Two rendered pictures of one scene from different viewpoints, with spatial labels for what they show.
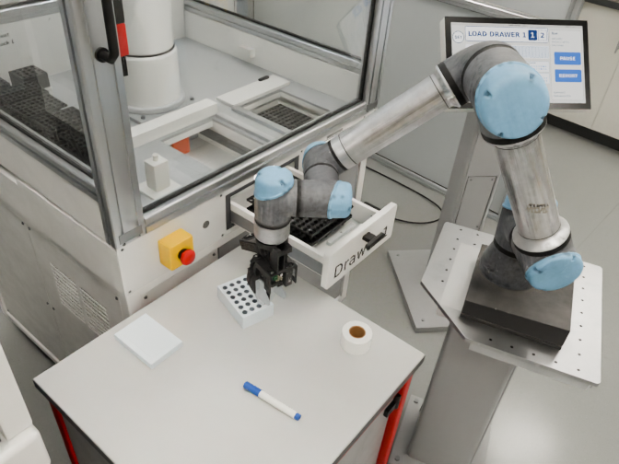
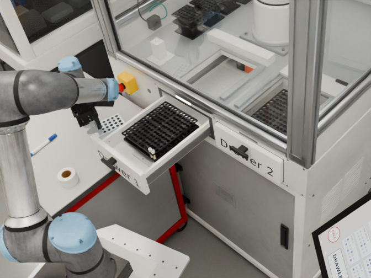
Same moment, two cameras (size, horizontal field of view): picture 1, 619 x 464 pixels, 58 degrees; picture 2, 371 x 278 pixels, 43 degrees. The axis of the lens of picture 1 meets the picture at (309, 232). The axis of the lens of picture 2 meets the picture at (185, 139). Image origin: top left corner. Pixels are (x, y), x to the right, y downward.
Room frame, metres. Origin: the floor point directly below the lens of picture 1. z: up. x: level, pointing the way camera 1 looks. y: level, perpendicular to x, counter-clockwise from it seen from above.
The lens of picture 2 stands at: (1.68, -1.14, 2.06)
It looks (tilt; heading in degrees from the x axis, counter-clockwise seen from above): 45 degrees down; 108
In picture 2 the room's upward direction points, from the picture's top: 12 degrees counter-clockwise
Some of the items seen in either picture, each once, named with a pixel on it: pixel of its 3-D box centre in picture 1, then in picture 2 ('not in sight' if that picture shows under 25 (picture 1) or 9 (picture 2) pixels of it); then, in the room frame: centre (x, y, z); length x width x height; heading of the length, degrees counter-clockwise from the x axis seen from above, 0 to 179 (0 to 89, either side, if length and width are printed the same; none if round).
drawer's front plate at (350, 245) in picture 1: (360, 243); (118, 163); (1.09, -0.13, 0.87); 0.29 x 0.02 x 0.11; 144
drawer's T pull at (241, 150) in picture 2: not in sight; (241, 150); (1.52, -0.08, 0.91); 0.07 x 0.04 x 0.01; 144
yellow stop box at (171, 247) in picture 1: (177, 249); (126, 83); (1.01, 0.31, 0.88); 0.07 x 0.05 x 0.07; 144
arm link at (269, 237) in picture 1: (273, 227); not in sight; (0.92, 0.08, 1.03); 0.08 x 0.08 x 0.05
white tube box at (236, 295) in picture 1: (245, 300); (109, 128); (0.95, 0.14, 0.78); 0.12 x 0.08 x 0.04; 38
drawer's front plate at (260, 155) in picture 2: not in sight; (247, 151); (1.54, -0.06, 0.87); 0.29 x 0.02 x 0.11; 144
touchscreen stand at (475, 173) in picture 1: (474, 198); not in sight; (1.90, -0.65, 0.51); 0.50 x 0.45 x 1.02; 11
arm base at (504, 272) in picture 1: (513, 255); (87, 263); (1.10, -0.52, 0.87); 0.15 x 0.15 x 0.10
